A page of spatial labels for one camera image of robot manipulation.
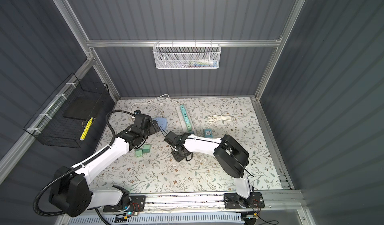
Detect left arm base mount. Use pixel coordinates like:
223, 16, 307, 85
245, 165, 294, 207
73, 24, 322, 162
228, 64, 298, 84
103, 196, 146, 213

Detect long white power strip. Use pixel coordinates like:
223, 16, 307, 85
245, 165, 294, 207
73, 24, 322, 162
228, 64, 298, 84
176, 105, 196, 135

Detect yellow marker pen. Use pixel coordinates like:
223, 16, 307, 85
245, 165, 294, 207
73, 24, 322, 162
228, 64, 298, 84
80, 117, 94, 141

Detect white vented cover strip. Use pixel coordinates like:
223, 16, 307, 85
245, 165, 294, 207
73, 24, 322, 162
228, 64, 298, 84
67, 212, 245, 225

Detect blue square power socket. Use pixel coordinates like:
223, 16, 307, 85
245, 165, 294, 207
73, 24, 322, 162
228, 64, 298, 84
154, 118, 168, 131

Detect green plug adapter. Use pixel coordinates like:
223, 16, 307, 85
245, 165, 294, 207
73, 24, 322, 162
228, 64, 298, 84
142, 144, 151, 154
135, 149, 143, 158

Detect white power strip cable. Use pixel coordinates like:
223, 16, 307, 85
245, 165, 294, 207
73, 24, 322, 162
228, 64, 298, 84
130, 93, 181, 113

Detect teal power strip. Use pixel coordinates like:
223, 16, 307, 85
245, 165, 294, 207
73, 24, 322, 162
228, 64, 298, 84
204, 129, 213, 139

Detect black wire basket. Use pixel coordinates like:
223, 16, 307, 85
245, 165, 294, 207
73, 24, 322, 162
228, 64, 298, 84
24, 74, 110, 149

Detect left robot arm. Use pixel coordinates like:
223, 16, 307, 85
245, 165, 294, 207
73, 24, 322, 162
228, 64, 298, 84
49, 114, 160, 217

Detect white wire mesh basket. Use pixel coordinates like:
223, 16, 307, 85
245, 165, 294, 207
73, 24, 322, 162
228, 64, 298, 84
153, 44, 222, 69

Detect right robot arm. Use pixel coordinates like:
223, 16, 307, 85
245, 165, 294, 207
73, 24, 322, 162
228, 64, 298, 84
165, 132, 252, 200

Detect bundled white cable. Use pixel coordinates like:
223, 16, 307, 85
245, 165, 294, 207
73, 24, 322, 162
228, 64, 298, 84
207, 114, 233, 130

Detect items in white basket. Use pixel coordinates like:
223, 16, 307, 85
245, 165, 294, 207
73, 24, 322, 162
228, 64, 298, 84
178, 59, 219, 68

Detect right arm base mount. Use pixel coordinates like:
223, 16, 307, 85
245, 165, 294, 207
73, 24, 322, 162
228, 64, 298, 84
224, 192, 265, 210

